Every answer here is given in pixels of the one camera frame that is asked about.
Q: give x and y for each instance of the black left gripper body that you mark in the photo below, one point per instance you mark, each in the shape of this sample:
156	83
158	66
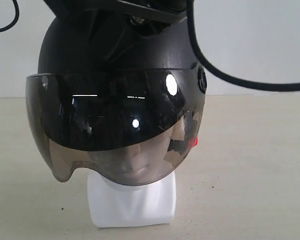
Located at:
130	15

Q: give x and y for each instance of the black helmet with tinted visor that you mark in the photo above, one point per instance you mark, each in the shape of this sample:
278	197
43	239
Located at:
108	99

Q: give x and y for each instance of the white mannequin head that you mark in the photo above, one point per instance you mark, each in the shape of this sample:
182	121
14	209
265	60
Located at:
135	187

